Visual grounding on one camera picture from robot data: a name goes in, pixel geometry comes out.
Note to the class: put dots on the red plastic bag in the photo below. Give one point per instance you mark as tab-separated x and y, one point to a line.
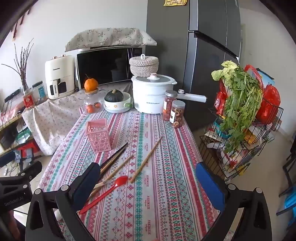
270	97

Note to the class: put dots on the large orange tangerine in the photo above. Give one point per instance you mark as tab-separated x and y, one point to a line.
90	84

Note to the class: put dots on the black microwave oven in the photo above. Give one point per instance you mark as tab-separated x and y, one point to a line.
101	67

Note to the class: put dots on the napa cabbage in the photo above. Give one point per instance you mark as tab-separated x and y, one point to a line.
225	67

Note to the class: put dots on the jar with red label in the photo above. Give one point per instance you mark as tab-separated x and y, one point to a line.
29	102

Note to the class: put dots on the wooden shelf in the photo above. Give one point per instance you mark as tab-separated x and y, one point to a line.
9	120

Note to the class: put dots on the white air fryer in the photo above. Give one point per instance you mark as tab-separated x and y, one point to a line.
60	69

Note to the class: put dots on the red plastic spoon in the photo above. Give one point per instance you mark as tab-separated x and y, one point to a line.
121	180

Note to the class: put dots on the jar of red dried fruit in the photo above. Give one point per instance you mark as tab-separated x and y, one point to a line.
167	106

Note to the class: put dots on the floral microwave cover cloth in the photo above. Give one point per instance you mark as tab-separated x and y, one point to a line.
111	37

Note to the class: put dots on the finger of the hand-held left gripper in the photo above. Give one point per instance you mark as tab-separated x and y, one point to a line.
7	158
27	171

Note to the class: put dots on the jar of dried fruit rings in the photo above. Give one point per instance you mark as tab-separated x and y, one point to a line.
177	115

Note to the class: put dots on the white floral cabinet cloth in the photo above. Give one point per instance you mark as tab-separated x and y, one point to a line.
57	115

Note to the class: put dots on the black power strip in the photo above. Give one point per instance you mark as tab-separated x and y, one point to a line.
12	95

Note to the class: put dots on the glass vase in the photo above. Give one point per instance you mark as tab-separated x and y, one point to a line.
25	87

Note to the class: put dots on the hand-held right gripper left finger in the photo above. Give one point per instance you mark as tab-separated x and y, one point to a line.
92	176

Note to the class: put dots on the white electric pot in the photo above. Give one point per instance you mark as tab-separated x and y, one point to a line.
148	97

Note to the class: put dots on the yellow paper note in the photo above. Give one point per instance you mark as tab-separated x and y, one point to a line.
175	2

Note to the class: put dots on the jar with blue label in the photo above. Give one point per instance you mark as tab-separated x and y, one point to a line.
41	92

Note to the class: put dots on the red snack packet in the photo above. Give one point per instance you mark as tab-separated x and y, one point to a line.
219	99

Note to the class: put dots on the black chair frame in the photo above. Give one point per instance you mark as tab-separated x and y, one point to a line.
289	164

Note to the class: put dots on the small orange fruit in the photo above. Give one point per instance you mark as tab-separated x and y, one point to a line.
89	108
97	105

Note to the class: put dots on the dry twig bunch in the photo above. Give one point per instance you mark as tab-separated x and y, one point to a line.
23	74

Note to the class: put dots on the green pumpkin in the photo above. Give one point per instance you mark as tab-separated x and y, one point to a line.
113	96

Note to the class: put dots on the leafy green vegetable bunch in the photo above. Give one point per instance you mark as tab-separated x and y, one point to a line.
242	97

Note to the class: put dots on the red box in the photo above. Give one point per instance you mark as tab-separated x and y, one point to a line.
31	147

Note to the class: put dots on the woven lidded basket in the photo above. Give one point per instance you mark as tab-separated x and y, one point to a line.
143	67

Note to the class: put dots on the grey refrigerator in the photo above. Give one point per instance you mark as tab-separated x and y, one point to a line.
166	34

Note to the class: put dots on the wooden chopstick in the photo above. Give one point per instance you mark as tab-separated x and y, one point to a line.
146	160
99	186
120	165

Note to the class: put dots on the red wall ornament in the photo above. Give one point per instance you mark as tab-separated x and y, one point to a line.
16	30

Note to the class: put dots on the white plate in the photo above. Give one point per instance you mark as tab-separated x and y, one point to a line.
115	111

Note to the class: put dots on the patterned striped tablecloth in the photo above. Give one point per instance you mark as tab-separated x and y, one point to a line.
161	185

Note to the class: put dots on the glass jar with wooden lid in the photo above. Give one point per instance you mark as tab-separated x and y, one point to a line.
92	98

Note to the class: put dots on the blue plastic stool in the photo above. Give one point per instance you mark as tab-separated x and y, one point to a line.
290	204

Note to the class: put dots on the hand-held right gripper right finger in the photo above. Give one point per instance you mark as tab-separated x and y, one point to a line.
209	183

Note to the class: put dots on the pink plastic utensil basket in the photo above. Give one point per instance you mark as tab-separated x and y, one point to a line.
98	136

